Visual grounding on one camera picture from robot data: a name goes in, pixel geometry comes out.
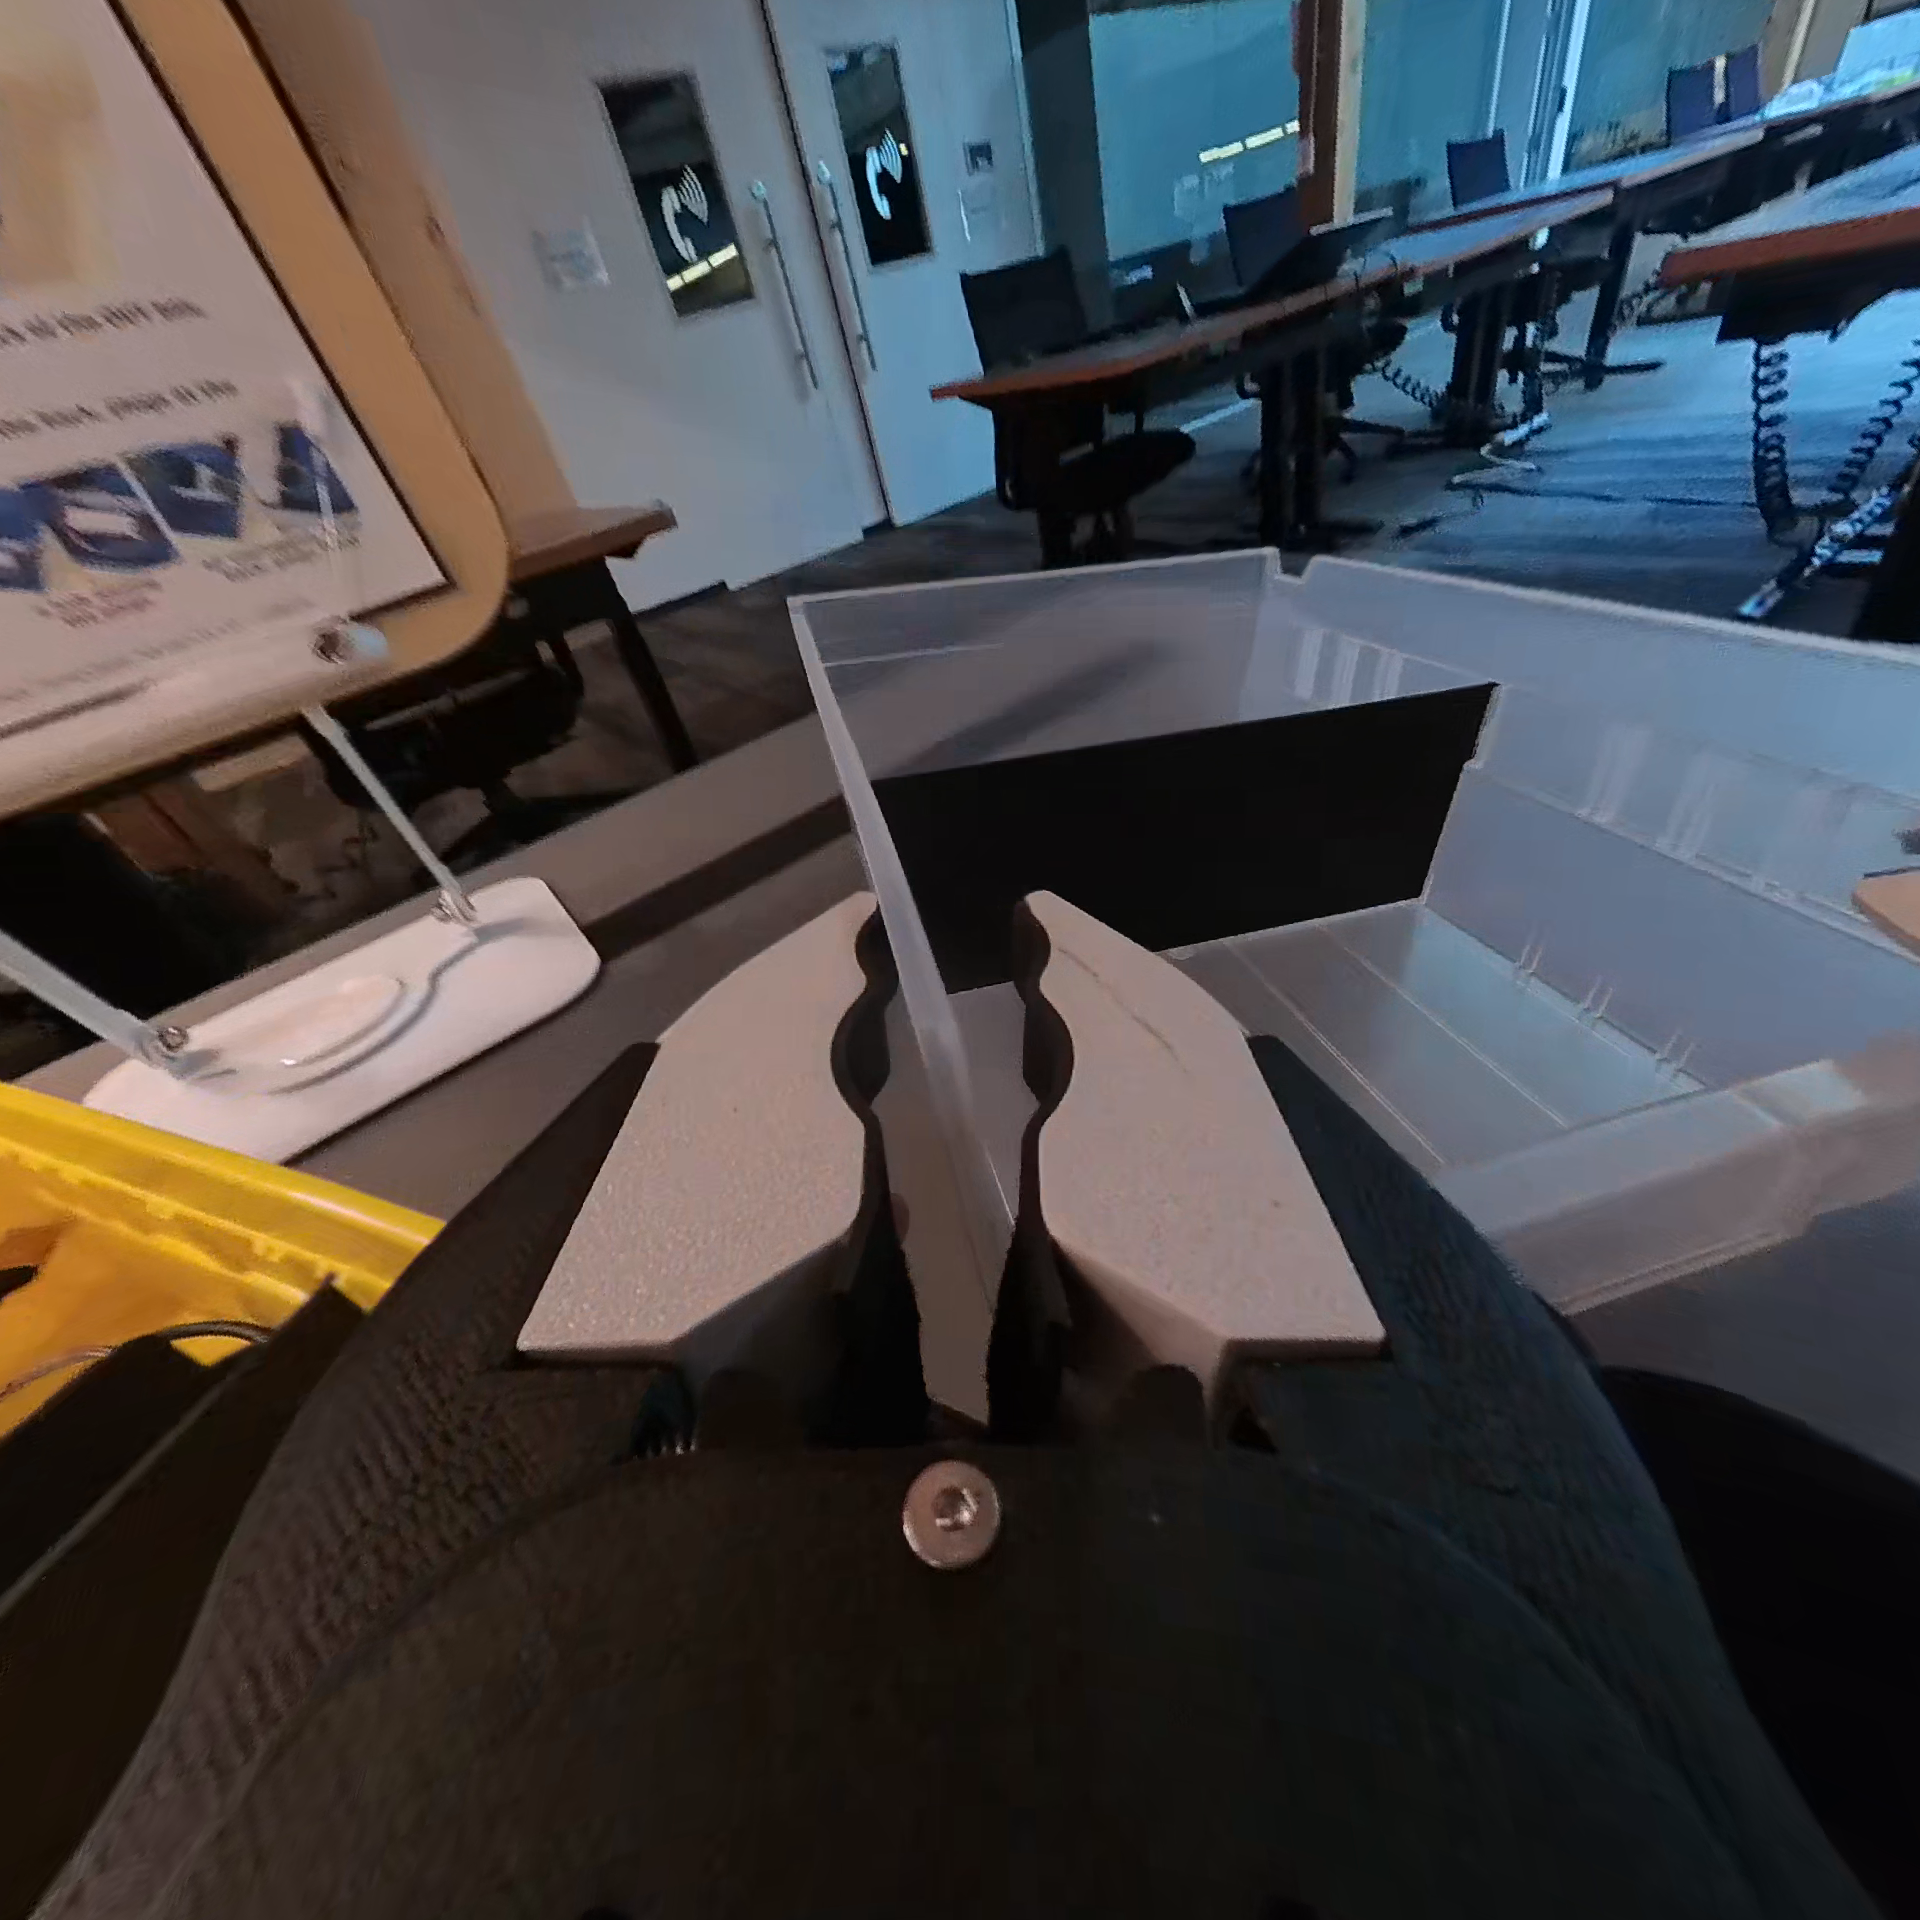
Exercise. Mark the rounded wooden board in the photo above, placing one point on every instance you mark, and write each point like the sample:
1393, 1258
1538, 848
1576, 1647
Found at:
375, 376

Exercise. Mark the wooden top desk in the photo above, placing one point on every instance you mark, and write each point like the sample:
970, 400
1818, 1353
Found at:
1140, 354
1799, 242

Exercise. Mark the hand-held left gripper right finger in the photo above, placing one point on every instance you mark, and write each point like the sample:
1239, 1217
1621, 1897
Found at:
1202, 1186

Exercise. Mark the yellow plastic bin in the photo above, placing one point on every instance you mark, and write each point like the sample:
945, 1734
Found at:
226, 1214

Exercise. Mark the white door with phone sign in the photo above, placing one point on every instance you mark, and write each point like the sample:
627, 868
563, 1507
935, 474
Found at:
945, 392
630, 421

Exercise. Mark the white board stand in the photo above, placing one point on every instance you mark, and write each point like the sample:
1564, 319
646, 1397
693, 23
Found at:
494, 977

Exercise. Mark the blue office chair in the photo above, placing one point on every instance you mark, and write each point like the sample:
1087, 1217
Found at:
1695, 98
1481, 166

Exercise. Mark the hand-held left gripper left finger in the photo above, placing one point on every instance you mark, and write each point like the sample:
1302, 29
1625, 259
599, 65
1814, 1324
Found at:
721, 1186

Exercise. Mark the black divider panel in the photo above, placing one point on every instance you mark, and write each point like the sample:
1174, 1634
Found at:
1202, 825

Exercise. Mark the clear plastic bin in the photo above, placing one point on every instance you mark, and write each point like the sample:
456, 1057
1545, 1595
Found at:
1501, 1019

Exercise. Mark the black office chair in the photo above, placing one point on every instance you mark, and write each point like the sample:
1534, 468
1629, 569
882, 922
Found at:
1027, 308
1268, 242

